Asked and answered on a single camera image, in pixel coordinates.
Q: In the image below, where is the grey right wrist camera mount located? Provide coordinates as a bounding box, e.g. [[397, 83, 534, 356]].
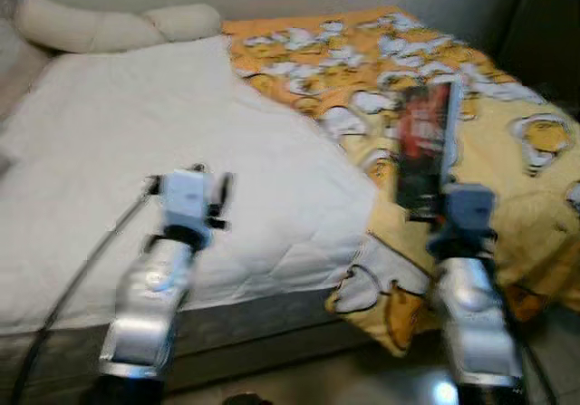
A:
[[444, 184, 497, 236]]

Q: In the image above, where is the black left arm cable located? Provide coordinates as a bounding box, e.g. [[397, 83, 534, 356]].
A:
[[9, 183, 164, 405]]

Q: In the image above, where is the beige padded bed frame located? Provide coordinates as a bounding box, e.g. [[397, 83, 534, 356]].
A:
[[0, 38, 46, 125]]

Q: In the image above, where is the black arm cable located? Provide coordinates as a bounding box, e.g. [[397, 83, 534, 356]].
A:
[[489, 242, 558, 405], [9, 183, 164, 405]]

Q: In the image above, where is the grey mattress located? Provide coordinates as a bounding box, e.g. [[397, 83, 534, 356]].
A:
[[0, 283, 363, 370]]

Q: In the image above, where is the beige short bolster pillow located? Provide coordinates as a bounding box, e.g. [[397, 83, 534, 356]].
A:
[[140, 4, 223, 43]]

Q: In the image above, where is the beige long bolster pillow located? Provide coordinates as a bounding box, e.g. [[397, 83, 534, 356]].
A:
[[14, 0, 169, 54]]

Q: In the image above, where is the white quilted mattress pad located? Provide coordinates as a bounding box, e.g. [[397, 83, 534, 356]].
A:
[[0, 35, 382, 338]]

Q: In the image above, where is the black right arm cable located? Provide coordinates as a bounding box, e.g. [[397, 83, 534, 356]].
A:
[[489, 242, 558, 405]]

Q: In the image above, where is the beige bed base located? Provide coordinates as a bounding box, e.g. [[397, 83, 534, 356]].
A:
[[0, 333, 363, 401]]

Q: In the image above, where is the yellow cartoon egg blanket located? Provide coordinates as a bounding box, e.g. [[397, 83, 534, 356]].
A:
[[222, 6, 580, 359]]

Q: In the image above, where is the dark cover book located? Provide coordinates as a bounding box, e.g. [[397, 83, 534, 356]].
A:
[[396, 81, 465, 216]]

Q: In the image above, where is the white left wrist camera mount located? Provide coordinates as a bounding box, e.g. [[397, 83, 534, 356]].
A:
[[159, 169, 214, 234]]

